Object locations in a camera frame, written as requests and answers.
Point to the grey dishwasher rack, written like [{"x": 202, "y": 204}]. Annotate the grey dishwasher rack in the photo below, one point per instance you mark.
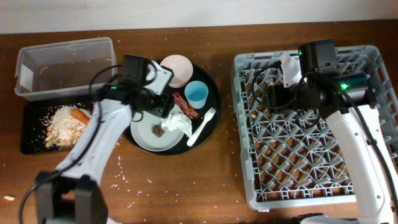
[{"x": 288, "y": 160}]

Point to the peanut on table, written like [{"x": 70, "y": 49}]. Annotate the peanut on table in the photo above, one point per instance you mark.
[{"x": 9, "y": 197}]

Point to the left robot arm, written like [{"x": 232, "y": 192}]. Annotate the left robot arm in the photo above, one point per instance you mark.
[{"x": 71, "y": 193}]

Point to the red snack wrapper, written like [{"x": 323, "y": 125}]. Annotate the red snack wrapper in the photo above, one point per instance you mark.
[{"x": 185, "y": 107}]

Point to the rice and nutshell pile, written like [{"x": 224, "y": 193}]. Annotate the rice and nutshell pile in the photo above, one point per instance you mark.
[{"x": 63, "y": 130}]

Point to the black rectangular tray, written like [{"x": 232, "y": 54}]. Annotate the black rectangular tray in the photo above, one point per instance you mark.
[{"x": 36, "y": 119}]

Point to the light blue cup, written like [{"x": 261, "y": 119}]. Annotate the light blue cup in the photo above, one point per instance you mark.
[{"x": 196, "y": 93}]

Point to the clear plastic bin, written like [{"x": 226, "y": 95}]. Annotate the clear plastic bin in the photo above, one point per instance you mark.
[{"x": 61, "y": 69}]

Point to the orange carrot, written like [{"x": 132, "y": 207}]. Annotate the orange carrot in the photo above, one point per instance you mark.
[{"x": 79, "y": 115}]

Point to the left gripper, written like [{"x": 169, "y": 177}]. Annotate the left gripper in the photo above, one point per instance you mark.
[{"x": 164, "y": 102}]

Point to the pink bowl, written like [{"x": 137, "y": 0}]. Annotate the pink bowl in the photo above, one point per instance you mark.
[{"x": 181, "y": 67}]

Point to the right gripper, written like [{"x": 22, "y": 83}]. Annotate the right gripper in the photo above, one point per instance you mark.
[{"x": 276, "y": 95}]

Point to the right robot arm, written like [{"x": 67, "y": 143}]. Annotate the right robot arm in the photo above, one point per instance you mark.
[{"x": 351, "y": 114}]

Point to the brown food scrap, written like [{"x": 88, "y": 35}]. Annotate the brown food scrap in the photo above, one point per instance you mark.
[{"x": 157, "y": 130}]

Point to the white plastic fork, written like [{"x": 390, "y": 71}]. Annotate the white plastic fork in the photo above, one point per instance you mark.
[{"x": 207, "y": 117}]

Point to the round black tray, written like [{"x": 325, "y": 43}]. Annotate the round black tray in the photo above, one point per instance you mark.
[{"x": 213, "y": 101}]

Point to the white plate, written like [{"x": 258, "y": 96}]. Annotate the white plate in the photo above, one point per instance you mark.
[{"x": 141, "y": 131}]

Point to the white tissue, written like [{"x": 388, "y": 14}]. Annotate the white tissue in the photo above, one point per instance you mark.
[{"x": 177, "y": 121}]

